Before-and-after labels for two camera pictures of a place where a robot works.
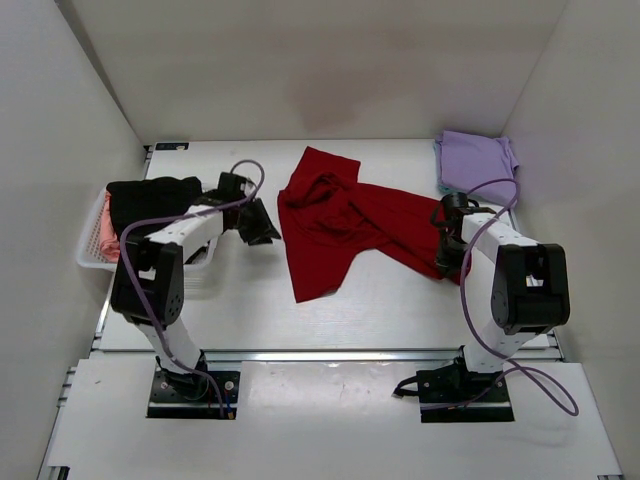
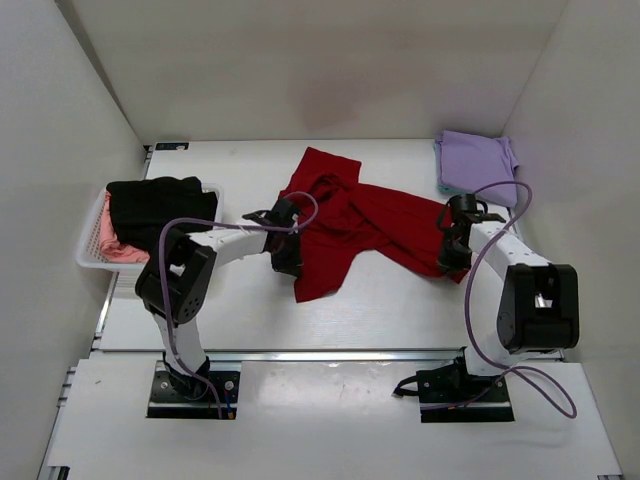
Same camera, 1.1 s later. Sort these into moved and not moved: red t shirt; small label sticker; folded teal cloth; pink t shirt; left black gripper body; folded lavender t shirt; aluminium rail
Moved: left black gripper body
Not moved: pink t shirt; folded lavender t shirt; red t shirt; small label sticker; folded teal cloth; aluminium rail
